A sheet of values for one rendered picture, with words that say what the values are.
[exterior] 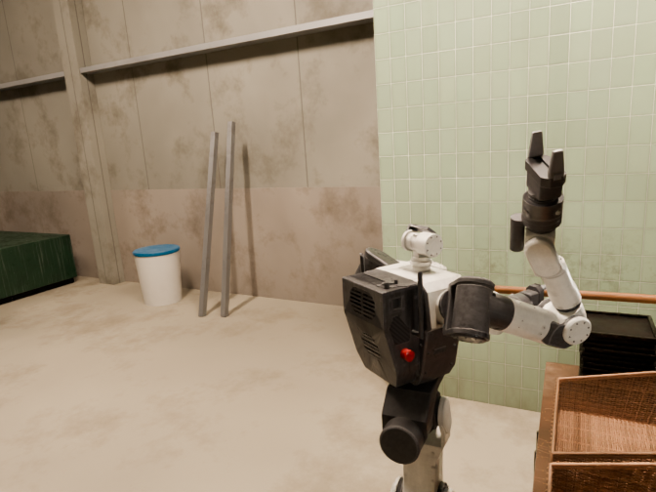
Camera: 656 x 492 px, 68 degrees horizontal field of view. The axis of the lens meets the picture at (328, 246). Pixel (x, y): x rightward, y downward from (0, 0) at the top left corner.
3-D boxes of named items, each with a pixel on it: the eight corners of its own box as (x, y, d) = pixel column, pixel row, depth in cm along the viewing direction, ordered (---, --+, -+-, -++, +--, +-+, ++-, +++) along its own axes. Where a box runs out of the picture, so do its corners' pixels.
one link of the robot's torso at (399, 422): (423, 471, 129) (421, 410, 125) (376, 460, 134) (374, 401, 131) (445, 416, 153) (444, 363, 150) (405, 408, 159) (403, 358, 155)
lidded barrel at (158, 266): (195, 296, 603) (189, 245, 590) (163, 309, 558) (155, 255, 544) (163, 292, 629) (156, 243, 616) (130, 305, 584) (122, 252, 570)
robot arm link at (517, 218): (562, 223, 110) (558, 262, 116) (562, 197, 118) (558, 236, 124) (509, 220, 114) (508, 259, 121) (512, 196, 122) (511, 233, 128)
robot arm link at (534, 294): (524, 280, 172) (501, 287, 166) (549, 286, 163) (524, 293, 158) (524, 313, 174) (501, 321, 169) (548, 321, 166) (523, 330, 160)
